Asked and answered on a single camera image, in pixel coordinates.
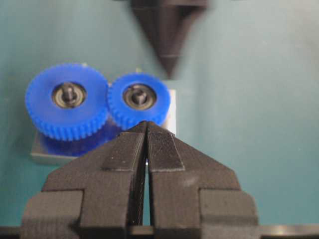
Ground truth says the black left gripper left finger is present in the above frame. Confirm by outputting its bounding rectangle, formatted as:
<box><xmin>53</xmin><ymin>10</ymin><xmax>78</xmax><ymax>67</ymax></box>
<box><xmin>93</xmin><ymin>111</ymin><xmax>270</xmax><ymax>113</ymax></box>
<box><xmin>21</xmin><ymin>121</ymin><xmax>148</xmax><ymax>239</ymax></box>

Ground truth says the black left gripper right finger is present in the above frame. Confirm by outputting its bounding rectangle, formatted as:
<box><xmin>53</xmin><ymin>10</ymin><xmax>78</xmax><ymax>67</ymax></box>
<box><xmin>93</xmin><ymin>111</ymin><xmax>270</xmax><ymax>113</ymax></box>
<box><xmin>147</xmin><ymin>122</ymin><xmax>259</xmax><ymax>239</ymax></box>

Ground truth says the small blue plastic gear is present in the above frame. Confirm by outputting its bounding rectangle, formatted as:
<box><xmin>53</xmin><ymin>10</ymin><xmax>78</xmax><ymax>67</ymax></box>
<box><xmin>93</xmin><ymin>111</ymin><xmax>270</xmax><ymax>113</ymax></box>
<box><xmin>107</xmin><ymin>72</ymin><xmax>171</xmax><ymax>130</ymax></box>

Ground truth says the large blue plastic gear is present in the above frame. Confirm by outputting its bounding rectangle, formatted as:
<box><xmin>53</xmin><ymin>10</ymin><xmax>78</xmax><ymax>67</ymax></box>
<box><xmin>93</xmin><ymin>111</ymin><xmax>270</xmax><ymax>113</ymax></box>
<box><xmin>25</xmin><ymin>63</ymin><xmax>108</xmax><ymax>141</ymax></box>

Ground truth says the bare threaded steel shaft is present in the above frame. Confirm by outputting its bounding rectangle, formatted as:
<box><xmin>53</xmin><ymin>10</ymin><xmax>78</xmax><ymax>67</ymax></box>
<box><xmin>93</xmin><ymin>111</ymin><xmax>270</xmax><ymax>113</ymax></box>
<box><xmin>132</xmin><ymin>89</ymin><xmax>147</xmax><ymax>105</ymax></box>

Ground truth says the clear acrylic base block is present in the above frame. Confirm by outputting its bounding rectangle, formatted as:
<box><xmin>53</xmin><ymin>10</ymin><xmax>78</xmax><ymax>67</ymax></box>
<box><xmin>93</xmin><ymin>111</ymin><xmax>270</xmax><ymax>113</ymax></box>
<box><xmin>30</xmin><ymin>89</ymin><xmax>177</xmax><ymax>165</ymax></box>

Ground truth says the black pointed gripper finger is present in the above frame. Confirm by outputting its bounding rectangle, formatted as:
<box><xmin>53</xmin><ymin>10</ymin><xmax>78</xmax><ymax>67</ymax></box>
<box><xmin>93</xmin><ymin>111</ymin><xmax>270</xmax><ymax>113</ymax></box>
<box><xmin>130</xmin><ymin>0</ymin><xmax>208</xmax><ymax>77</ymax></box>

